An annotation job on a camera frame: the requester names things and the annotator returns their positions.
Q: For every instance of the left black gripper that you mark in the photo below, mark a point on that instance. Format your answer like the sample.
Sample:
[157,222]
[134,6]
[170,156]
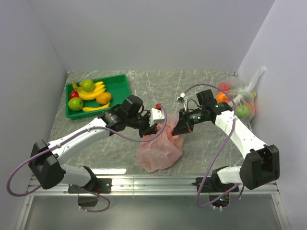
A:
[148,130]

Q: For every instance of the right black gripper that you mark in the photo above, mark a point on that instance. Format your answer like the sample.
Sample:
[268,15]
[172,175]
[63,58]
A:
[183,126]

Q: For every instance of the pink plastic bag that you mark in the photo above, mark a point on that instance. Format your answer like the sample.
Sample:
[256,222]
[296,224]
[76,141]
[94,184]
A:
[162,152]

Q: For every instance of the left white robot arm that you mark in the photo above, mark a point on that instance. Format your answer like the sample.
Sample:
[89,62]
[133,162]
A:
[50,164]

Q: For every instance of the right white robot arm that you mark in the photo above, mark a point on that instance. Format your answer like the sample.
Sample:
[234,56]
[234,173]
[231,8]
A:
[261,163]

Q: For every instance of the orange fake orange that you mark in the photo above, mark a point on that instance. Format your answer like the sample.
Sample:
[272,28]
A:
[104,98]

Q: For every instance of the yellow fake banana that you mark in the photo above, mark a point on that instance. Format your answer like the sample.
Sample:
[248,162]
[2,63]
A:
[91,109]

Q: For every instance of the clear bag of fruits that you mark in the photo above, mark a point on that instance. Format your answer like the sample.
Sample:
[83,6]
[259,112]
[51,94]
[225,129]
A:
[235,91]

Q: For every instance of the green fake pear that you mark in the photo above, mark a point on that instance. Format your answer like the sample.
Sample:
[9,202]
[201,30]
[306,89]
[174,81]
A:
[87,85]

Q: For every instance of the green fake apple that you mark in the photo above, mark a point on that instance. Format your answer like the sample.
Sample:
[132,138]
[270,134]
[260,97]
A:
[75,104]

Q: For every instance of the red fake strawberry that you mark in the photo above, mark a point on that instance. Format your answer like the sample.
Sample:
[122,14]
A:
[73,94]

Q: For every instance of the green plastic tray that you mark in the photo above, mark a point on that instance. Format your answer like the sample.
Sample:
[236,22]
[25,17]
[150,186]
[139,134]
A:
[117,85]

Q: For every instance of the small yellow banana bunch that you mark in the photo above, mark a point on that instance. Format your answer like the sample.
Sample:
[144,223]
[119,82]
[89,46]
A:
[98,90]

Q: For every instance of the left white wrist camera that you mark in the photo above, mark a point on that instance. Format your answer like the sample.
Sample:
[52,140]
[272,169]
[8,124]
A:
[156,116]

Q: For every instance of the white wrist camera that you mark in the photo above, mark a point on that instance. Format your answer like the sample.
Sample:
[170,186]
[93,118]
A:
[156,116]
[181,99]

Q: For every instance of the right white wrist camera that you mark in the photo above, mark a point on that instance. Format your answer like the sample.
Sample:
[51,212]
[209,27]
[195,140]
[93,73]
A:
[181,99]

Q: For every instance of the aluminium mounting rail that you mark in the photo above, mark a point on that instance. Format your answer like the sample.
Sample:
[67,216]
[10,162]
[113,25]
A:
[147,185]

